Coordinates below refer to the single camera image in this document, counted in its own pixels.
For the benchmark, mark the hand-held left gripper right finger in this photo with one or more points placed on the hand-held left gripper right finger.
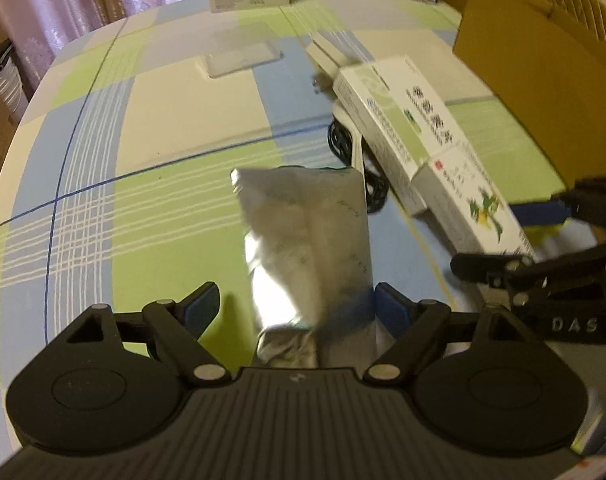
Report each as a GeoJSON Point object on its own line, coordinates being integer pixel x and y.
{"type": "Point", "coordinates": [388, 306]}

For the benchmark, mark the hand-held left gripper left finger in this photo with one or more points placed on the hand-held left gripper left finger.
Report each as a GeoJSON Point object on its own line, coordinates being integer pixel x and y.
{"type": "Point", "coordinates": [203, 306]}

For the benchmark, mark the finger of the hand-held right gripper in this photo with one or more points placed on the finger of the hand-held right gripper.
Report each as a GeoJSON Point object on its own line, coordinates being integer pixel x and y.
{"type": "Point", "coordinates": [483, 266]}
{"type": "Point", "coordinates": [588, 202]}

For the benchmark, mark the white box with flower print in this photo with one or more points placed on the white box with flower print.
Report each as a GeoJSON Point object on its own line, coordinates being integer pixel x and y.
{"type": "Point", "coordinates": [463, 195]}

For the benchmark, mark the silver foil pouch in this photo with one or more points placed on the silver foil pouch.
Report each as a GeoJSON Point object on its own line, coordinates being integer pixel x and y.
{"type": "Point", "coordinates": [303, 230]}

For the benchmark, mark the brown cardboard box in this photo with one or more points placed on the brown cardboard box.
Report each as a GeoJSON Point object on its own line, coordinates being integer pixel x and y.
{"type": "Point", "coordinates": [523, 70]}

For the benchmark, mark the green and white medicine box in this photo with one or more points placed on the green and white medicine box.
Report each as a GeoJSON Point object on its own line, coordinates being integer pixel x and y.
{"type": "Point", "coordinates": [383, 105]}

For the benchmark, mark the checked tablecloth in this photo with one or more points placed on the checked tablecloth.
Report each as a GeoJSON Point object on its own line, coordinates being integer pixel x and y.
{"type": "Point", "coordinates": [183, 110]}

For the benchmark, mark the clear plastic packet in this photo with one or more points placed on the clear plastic packet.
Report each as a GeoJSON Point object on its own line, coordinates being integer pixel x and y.
{"type": "Point", "coordinates": [243, 60]}

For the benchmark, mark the white power adapter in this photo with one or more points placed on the white power adapter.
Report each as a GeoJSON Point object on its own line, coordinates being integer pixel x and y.
{"type": "Point", "coordinates": [328, 55]}

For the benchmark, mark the white stacked containers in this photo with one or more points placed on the white stacked containers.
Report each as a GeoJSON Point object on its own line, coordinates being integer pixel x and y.
{"type": "Point", "coordinates": [5, 85]}

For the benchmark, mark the pink sheer curtain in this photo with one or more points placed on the pink sheer curtain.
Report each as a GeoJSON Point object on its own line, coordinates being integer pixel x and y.
{"type": "Point", "coordinates": [58, 0]}

